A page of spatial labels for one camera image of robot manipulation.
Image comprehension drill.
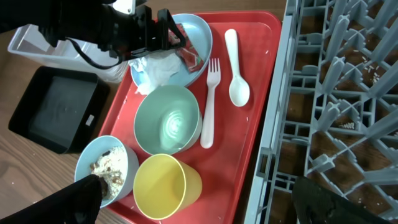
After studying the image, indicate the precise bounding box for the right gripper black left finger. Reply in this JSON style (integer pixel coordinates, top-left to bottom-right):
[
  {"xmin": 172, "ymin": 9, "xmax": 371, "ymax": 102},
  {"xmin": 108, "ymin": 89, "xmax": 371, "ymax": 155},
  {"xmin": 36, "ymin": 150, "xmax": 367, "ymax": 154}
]
[{"xmin": 1, "ymin": 174, "xmax": 102, "ymax": 224}]

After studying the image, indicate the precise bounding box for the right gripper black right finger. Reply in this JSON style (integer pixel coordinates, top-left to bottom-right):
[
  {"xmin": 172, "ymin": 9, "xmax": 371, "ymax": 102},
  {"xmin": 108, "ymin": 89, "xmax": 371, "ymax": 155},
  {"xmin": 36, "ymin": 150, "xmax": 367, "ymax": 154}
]
[{"xmin": 292, "ymin": 177, "xmax": 389, "ymax": 224}]

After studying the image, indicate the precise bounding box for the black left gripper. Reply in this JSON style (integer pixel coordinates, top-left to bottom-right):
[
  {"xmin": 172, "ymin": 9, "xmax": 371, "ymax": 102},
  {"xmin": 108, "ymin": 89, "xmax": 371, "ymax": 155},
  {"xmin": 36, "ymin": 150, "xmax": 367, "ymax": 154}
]
[{"xmin": 1, "ymin": 0, "xmax": 186, "ymax": 60}]

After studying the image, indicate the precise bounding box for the white napkin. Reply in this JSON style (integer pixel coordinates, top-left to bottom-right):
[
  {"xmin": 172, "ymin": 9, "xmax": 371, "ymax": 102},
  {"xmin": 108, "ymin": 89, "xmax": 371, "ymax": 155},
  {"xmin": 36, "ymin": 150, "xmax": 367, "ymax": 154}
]
[{"xmin": 128, "ymin": 50, "xmax": 182, "ymax": 95}]

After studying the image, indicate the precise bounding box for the red snack wrapper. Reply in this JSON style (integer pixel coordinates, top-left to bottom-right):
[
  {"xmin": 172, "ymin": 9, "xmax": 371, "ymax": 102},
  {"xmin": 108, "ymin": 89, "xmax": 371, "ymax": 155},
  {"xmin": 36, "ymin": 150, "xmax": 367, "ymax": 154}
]
[{"xmin": 175, "ymin": 24, "xmax": 204, "ymax": 73}]

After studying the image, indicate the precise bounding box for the light blue bowl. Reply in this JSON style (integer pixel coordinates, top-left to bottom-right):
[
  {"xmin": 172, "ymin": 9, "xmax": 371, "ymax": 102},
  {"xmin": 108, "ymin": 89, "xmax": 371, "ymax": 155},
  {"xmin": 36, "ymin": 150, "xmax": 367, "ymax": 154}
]
[{"xmin": 74, "ymin": 135, "xmax": 139, "ymax": 208}]

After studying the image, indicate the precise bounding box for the yellow plastic cup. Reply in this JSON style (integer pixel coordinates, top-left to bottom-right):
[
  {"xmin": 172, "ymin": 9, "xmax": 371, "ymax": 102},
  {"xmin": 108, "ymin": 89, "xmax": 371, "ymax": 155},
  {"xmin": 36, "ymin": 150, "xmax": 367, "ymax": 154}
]
[{"xmin": 133, "ymin": 154, "xmax": 203, "ymax": 220}]

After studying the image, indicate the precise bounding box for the mint green bowl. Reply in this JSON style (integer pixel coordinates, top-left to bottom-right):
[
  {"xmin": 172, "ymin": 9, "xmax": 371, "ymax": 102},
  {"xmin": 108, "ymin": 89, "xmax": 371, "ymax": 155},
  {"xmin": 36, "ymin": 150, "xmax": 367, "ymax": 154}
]
[{"xmin": 134, "ymin": 85, "xmax": 203, "ymax": 155}]

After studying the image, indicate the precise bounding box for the grey dishwasher rack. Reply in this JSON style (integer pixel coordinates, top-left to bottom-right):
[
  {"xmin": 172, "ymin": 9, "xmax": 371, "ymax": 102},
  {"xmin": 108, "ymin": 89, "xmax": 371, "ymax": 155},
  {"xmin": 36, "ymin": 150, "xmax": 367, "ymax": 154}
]
[{"xmin": 244, "ymin": 0, "xmax": 397, "ymax": 223}]

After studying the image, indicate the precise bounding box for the black waste tray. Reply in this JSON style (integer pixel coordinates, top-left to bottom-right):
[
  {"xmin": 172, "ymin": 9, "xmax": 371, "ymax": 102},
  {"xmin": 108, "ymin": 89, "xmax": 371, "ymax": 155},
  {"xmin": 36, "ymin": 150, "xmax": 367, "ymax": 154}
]
[{"xmin": 8, "ymin": 66, "xmax": 110, "ymax": 154}]

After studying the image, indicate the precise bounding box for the clear plastic waste bin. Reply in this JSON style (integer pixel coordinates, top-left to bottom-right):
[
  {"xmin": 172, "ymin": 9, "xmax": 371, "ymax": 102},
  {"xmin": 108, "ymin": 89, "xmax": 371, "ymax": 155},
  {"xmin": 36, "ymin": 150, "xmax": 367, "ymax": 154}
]
[{"xmin": 7, "ymin": 24, "xmax": 128, "ymax": 83}]

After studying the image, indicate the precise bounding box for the light blue plate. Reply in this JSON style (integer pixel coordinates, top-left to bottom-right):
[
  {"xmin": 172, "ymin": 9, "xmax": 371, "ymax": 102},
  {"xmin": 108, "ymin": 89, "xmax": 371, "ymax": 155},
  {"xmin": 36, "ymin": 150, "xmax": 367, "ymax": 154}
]
[{"xmin": 129, "ymin": 13, "xmax": 214, "ymax": 88}]

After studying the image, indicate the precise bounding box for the white plastic spoon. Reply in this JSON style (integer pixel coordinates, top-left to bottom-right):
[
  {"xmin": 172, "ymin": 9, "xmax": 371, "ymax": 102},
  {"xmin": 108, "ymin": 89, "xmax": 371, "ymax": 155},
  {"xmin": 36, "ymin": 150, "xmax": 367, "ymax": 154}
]
[{"xmin": 224, "ymin": 29, "xmax": 250, "ymax": 107}]

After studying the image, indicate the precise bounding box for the white plastic fork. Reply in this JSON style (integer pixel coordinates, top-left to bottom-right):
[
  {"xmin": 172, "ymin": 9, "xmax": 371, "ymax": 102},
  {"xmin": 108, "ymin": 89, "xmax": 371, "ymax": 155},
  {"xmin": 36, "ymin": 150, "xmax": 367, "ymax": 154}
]
[{"xmin": 200, "ymin": 58, "xmax": 221, "ymax": 149}]

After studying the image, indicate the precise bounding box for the red serving tray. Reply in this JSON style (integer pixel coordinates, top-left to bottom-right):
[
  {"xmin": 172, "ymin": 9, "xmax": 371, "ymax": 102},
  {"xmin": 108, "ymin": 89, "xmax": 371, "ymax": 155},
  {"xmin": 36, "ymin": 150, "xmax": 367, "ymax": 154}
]
[{"xmin": 99, "ymin": 11, "xmax": 281, "ymax": 223}]

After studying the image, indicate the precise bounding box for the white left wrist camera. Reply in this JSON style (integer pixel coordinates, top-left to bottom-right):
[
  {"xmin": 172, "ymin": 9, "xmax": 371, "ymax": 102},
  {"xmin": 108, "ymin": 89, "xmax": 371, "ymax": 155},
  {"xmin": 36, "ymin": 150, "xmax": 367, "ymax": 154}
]
[{"xmin": 112, "ymin": 0, "xmax": 136, "ymax": 14}]

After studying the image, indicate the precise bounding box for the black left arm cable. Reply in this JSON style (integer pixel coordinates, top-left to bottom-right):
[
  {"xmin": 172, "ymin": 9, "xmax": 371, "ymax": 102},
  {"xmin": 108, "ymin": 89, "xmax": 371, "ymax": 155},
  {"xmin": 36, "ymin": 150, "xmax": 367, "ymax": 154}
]
[{"xmin": 63, "ymin": 37, "xmax": 125, "ymax": 70}]

